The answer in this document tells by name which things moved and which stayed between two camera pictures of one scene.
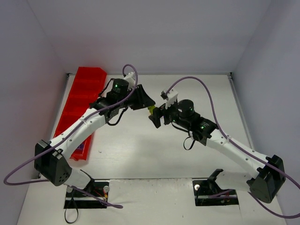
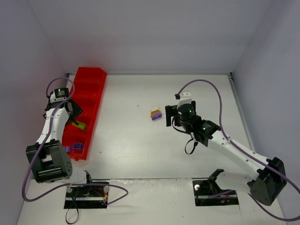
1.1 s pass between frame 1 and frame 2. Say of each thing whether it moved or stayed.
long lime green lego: moved
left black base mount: stayed
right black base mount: stayed
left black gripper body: moved
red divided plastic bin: stayed
